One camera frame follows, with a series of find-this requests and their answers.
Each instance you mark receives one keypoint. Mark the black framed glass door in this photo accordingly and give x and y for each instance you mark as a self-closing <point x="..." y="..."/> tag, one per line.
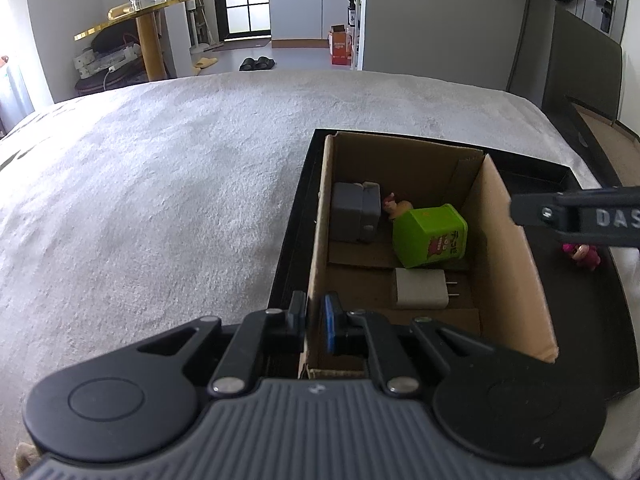
<point x="245" y="5"/>

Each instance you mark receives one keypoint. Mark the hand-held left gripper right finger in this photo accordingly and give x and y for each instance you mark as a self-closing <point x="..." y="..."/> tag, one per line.
<point x="330" y="322"/>

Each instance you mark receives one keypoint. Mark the stack of white power strips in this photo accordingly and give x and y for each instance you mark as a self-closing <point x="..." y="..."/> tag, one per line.
<point x="105" y="58"/>

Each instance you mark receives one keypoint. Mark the black slipper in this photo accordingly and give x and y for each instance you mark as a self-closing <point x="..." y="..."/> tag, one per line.
<point x="248" y="64"/>
<point x="265" y="62"/>

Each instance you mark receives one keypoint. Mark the black tray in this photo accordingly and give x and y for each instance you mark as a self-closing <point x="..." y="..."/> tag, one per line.
<point x="585" y="320"/>

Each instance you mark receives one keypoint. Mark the yellow and pink toy figure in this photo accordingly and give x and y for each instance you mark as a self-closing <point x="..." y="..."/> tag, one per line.
<point x="400" y="207"/>

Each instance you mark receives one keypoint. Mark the orange cardboard box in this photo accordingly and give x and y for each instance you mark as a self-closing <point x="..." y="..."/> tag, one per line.
<point x="340" y="47"/>

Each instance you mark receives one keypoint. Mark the flat open cardboard box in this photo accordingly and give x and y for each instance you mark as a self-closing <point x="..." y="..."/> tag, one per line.
<point x="610" y="135"/>

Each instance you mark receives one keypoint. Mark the black spray bottle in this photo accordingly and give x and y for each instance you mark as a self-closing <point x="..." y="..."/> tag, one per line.
<point x="352" y="12"/>

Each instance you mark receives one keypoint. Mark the gold round table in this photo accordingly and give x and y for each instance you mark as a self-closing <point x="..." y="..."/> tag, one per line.
<point x="150" y="45"/>

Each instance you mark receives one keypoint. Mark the brown cardboard box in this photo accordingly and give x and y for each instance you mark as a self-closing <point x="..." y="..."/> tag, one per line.
<point x="505" y="260"/>

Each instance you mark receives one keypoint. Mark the white fleece blanket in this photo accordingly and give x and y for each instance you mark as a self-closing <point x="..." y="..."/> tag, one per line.
<point x="150" y="185"/>

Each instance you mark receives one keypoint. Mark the white wall charger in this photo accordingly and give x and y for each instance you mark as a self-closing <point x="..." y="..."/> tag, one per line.
<point x="420" y="288"/>

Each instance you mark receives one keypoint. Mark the white kitchen cabinet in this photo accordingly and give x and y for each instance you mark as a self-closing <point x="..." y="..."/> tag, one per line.
<point x="310" y="10"/>

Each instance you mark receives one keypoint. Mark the grey power adapter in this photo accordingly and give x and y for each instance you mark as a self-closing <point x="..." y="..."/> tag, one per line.
<point x="352" y="212"/>

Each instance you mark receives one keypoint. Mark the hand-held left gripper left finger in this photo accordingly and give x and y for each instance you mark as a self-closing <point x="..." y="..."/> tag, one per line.
<point x="297" y="315"/>

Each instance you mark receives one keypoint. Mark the green tin box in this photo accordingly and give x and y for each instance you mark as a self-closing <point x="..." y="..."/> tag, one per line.
<point x="425" y="235"/>

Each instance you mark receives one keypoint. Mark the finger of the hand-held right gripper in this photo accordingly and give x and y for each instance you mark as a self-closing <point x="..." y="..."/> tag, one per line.
<point x="530" y="210"/>

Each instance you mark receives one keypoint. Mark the dark grey board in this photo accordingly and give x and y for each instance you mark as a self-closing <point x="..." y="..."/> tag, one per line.
<point x="580" y="65"/>

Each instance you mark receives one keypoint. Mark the yellow slipper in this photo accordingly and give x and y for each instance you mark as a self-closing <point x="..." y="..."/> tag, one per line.
<point x="209" y="61"/>
<point x="198" y="65"/>

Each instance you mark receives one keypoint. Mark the black door lock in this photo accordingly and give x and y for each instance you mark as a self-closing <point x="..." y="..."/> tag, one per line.
<point x="607" y="5"/>

